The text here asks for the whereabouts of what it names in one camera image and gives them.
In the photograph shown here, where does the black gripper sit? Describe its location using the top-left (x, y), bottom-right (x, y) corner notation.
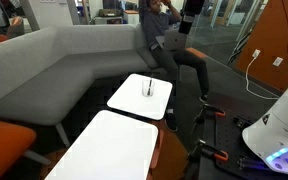
top-left (178, 0), bottom-right (206, 35)

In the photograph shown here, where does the silver laptop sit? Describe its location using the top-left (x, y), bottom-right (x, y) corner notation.
top-left (155, 30), bottom-right (188, 52)

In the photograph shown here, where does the orange sofa end cushion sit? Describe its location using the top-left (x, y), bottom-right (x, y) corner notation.
top-left (185, 47), bottom-right (208, 60)

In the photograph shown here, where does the seated person in dark clothes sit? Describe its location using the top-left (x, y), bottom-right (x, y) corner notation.
top-left (140, 0), bottom-right (210, 133)

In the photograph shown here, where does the black tripod stand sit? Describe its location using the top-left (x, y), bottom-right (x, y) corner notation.
top-left (227, 31), bottom-right (253, 66)

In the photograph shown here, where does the dark box on cabinet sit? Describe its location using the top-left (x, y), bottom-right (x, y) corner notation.
top-left (98, 8), bottom-right (122, 18)

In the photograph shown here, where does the white low cabinet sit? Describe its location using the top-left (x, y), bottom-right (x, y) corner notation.
top-left (93, 15), bottom-right (124, 26)

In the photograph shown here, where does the small white square table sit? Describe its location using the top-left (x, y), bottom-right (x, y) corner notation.
top-left (106, 73), bottom-right (174, 121)

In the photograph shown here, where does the large white rectangular table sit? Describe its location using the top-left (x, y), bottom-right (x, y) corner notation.
top-left (44, 109), bottom-right (159, 180)

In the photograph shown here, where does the grey corner sofa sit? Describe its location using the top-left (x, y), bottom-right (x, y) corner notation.
top-left (0, 23), bottom-right (165, 148)

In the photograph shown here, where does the grey office chair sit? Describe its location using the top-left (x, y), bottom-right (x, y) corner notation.
top-left (6, 15), bottom-right (26, 40)

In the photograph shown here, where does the orange upholstered chair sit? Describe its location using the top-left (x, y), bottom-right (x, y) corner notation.
top-left (0, 117), bottom-right (52, 180)

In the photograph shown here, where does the white wall plug adapter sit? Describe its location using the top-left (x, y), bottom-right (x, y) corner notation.
top-left (252, 48), bottom-right (262, 59)

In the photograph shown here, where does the white power cable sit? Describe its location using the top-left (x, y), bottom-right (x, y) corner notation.
top-left (244, 55), bottom-right (280, 101)

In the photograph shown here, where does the black clamp with orange handle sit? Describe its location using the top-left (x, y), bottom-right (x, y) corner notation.
top-left (193, 103), bottom-right (227, 126)
top-left (186, 139), bottom-right (230, 168)

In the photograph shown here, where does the white wall outlet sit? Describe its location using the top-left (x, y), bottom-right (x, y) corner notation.
top-left (272, 56), bottom-right (284, 68)

